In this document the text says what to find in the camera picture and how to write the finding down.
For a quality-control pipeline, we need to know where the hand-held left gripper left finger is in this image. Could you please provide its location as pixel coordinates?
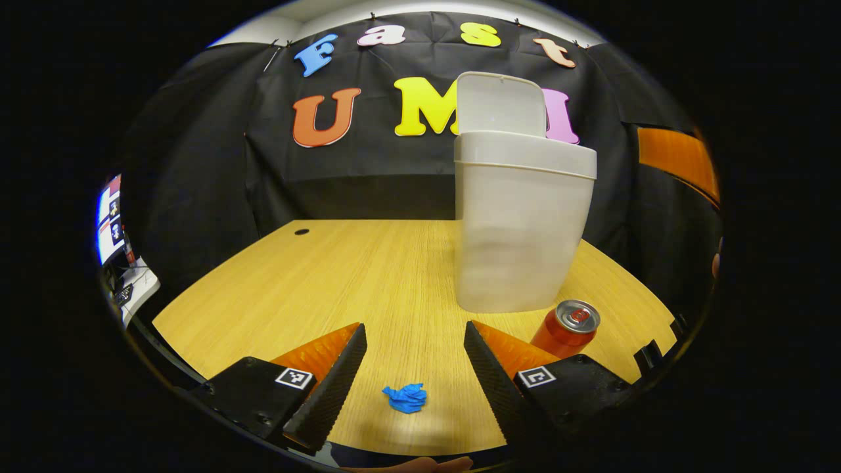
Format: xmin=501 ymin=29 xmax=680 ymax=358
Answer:
xmin=191 ymin=322 xmax=369 ymax=454

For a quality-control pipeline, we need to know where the white side table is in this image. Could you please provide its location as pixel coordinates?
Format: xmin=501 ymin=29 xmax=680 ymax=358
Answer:
xmin=120 ymin=258 xmax=161 ymax=324

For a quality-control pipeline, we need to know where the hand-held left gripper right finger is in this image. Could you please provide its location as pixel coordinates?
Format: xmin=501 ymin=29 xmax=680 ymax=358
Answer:
xmin=464 ymin=320 xmax=635 ymax=454

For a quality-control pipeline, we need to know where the computer monitor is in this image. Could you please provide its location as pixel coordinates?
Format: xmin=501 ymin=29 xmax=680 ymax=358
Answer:
xmin=97 ymin=174 xmax=125 ymax=265

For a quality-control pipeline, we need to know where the white desktop garbage bin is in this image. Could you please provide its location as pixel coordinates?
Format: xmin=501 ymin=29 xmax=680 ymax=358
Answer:
xmin=453 ymin=71 xmax=599 ymax=314

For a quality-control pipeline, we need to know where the blue paper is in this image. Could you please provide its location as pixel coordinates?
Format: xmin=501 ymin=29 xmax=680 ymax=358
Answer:
xmin=382 ymin=383 xmax=428 ymax=415

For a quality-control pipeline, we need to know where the wooden desktop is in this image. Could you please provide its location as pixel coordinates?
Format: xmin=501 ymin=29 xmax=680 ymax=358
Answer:
xmin=152 ymin=219 xmax=677 ymax=457

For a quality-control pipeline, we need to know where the red pop can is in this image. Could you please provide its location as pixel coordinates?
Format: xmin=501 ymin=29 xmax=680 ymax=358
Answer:
xmin=530 ymin=300 xmax=601 ymax=359

